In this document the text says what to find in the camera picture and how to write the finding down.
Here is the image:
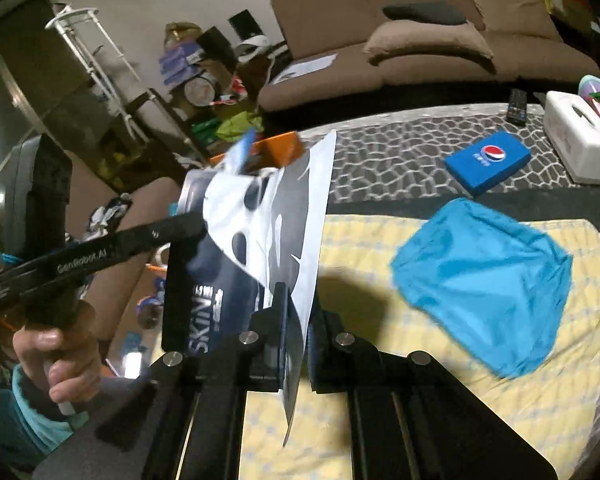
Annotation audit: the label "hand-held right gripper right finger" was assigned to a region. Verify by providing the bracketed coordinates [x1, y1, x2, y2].
[307, 295, 553, 480]

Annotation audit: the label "green plastic bag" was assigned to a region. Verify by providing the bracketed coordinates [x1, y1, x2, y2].
[215, 110, 265, 143]

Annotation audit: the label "person's left hand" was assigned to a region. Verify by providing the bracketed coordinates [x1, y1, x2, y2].
[12, 302, 103, 416]

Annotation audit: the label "person's leg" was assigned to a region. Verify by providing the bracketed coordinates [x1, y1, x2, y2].
[67, 177, 181, 361]

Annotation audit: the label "black remote control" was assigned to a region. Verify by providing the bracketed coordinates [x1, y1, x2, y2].
[505, 88, 530, 127]

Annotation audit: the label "black white cloth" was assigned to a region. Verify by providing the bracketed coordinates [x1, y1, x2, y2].
[87, 195, 133, 241]

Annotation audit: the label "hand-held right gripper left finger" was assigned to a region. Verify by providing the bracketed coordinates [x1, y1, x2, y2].
[32, 282, 301, 480]

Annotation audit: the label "round metal tin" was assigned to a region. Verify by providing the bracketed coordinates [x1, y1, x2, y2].
[184, 75, 218, 107]

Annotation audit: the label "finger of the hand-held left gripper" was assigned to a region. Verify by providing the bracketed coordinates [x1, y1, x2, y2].
[122, 209, 208, 257]

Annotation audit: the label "blue box round logo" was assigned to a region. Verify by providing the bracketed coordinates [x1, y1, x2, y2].
[445, 131, 532, 197]

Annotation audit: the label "pastel coloured toy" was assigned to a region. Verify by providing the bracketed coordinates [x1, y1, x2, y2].
[577, 74, 600, 111]

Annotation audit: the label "dark wooden cabinet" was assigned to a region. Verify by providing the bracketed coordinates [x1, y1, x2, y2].
[0, 0, 111, 196]

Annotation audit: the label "yellow blanket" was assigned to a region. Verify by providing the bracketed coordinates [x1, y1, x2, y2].
[177, 214, 600, 480]

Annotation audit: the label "blue cloth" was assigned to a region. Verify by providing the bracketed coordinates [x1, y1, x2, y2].
[390, 197, 575, 380]

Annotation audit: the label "person's left forearm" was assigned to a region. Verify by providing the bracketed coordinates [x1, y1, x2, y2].
[0, 365, 88, 461]

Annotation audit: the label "orange cardboard box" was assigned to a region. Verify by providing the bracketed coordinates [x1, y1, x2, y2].
[210, 131, 305, 171]

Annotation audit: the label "tan sofa cushion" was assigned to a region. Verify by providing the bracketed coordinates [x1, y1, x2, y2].
[362, 20, 496, 67]

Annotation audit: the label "white tissue box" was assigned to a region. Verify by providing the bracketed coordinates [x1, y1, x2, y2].
[544, 91, 600, 185]

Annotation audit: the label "brown sofa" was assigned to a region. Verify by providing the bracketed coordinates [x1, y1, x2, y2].
[256, 0, 600, 113]

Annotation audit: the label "blue cardboard box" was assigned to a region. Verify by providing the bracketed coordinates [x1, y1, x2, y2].
[159, 42, 206, 86]

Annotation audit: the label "dark face mask packet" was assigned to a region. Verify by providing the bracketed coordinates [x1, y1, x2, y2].
[161, 130, 338, 448]

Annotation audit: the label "grey patterned blanket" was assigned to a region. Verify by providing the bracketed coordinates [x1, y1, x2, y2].
[300, 102, 600, 466]

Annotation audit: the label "white papers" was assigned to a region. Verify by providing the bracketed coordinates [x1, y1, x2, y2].
[272, 55, 337, 86]

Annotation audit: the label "white metal rack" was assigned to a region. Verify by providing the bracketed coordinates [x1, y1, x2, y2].
[45, 4, 151, 146]

